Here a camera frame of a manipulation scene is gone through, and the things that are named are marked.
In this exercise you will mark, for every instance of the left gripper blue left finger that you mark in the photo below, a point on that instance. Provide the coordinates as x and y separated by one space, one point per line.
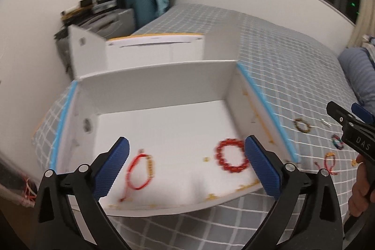
54 224

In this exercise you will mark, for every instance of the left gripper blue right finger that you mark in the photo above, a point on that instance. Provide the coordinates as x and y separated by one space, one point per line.
306 212

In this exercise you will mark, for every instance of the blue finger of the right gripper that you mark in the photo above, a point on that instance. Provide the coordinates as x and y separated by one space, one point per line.
339 114
362 113

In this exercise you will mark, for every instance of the red cord bracelet gold tube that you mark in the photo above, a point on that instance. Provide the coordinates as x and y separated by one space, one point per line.
329 163

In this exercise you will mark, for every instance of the red cord bracelet gold bar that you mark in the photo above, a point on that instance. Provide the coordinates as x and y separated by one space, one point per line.
139 174

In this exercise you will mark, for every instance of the person's right hand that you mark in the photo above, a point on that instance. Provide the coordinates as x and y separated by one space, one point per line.
358 202

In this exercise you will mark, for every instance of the blue striped bolster pillow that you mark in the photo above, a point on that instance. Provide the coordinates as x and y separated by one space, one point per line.
359 71

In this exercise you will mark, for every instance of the grey white checked bedsheet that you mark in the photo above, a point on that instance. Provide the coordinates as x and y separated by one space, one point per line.
298 76

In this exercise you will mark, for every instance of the grey plaid pillow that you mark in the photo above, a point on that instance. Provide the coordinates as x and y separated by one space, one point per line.
368 42

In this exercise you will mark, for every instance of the beige curtain right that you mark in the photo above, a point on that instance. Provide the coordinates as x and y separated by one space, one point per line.
364 24

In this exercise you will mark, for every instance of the blue yellow cardboard box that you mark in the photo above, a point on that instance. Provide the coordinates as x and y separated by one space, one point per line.
185 99

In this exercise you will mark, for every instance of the grey suitcase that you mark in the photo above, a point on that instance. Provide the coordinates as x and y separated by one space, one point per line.
110 24

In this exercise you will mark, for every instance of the teal suitcase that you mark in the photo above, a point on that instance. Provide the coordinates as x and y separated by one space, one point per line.
145 11

